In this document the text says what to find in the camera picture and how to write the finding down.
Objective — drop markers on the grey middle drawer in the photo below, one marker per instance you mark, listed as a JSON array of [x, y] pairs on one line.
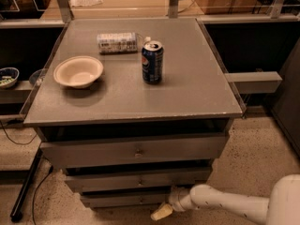
[[128, 180]]

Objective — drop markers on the grey side shelf beam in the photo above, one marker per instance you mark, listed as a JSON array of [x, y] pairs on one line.
[[255, 82]]

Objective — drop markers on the dark round dish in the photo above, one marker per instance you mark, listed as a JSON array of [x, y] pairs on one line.
[[37, 77]]

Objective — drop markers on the grey drawer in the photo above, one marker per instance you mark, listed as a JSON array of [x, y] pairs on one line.
[[128, 180], [128, 198], [89, 153]]

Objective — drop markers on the black metal floor bar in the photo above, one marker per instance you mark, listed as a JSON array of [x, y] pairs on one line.
[[16, 212]]

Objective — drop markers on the blue pepsi can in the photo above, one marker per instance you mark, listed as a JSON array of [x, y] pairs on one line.
[[152, 61]]

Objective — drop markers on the white paper bowl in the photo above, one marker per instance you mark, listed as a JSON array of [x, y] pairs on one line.
[[78, 72]]

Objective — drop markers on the grey top drawer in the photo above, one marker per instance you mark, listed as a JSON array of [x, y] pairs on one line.
[[89, 153]]

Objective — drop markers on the clear plastic water bottle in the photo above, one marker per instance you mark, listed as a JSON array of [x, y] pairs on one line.
[[129, 42]]

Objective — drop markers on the grey bottom drawer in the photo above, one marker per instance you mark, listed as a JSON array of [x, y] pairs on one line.
[[128, 198]]

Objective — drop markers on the grey drawer cabinet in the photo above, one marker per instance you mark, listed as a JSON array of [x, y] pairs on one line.
[[193, 99]]

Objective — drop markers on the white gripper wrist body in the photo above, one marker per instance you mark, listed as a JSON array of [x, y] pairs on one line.
[[175, 198]]

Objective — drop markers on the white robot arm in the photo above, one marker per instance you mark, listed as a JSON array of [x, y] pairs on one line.
[[281, 208]]

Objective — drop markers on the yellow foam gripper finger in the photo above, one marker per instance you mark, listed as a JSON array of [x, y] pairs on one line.
[[163, 211]]

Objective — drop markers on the small blue patterned bowl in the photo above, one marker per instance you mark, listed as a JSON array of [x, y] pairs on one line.
[[8, 77]]

